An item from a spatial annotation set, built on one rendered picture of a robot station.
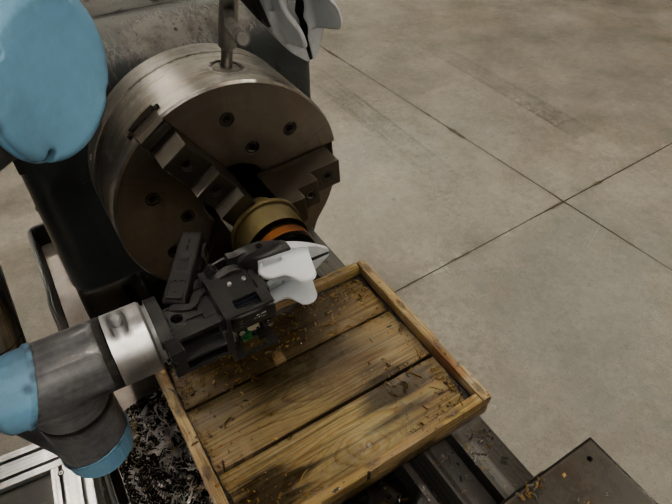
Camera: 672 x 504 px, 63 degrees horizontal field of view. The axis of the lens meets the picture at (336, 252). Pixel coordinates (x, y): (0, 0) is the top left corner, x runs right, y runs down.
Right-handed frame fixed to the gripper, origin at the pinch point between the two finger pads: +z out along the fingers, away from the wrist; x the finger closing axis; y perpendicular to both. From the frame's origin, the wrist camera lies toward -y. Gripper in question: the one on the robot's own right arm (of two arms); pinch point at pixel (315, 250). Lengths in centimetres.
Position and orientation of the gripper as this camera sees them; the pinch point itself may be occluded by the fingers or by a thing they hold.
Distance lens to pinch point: 65.1
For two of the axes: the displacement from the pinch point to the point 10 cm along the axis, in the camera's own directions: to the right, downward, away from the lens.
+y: 5.1, 6.0, -6.2
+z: 8.6, -3.6, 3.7
